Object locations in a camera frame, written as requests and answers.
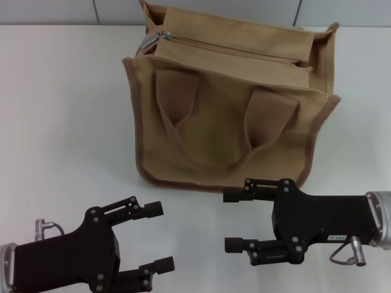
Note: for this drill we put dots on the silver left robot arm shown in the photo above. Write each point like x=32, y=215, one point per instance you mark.
x=6, y=265

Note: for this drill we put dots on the khaki canvas food bag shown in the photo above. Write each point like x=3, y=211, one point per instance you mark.
x=220, y=134

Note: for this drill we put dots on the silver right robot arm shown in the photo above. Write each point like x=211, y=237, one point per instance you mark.
x=380, y=219

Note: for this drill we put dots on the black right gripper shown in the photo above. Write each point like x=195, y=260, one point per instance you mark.
x=317, y=216

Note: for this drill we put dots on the silver metal zipper pull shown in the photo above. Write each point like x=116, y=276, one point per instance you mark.
x=151, y=39

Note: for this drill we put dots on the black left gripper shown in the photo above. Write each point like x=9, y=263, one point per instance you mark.
x=67, y=259

